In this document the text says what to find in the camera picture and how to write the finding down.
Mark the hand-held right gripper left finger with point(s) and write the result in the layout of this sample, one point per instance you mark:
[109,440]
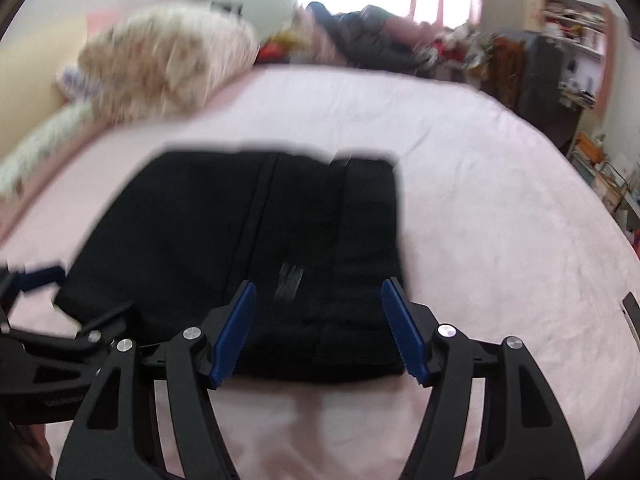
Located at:
[235,335]

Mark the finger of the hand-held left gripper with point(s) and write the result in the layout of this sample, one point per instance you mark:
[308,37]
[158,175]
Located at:
[50,347]
[42,277]

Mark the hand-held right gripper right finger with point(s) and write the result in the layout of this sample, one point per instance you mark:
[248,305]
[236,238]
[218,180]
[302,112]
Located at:
[405,335]

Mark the black pants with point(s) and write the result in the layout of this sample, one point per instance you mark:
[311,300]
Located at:
[200,240]

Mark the floral pillow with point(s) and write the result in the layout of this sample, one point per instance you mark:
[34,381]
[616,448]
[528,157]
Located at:
[45,140]

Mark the pink bed blanket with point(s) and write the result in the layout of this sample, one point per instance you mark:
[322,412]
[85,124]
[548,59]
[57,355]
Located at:
[500,235]

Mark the purple patterned pillow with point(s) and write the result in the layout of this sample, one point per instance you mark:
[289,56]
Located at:
[75,82]

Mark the beige bed headboard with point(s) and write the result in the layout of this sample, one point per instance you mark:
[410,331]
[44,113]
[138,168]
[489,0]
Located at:
[30,75]

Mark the smartphone in white case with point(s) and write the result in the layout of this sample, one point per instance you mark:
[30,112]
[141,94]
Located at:
[632,317]

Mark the rolled floral duvet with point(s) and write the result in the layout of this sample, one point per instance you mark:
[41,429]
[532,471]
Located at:
[170,55]

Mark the red plush toy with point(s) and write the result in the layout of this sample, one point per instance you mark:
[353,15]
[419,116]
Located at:
[272,52]

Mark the wooden chair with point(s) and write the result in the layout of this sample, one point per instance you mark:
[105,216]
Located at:
[507,65]

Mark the black recliner with clothes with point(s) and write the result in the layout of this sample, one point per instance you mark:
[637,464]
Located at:
[370,45]

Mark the dark grey storage cabinet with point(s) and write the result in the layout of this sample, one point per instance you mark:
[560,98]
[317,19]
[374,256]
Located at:
[542,75]

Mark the yellow plush toy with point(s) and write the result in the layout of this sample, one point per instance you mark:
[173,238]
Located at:
[287,37]

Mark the pink bookshelf desk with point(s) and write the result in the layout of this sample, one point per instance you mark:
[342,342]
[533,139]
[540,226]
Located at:
[607,60]

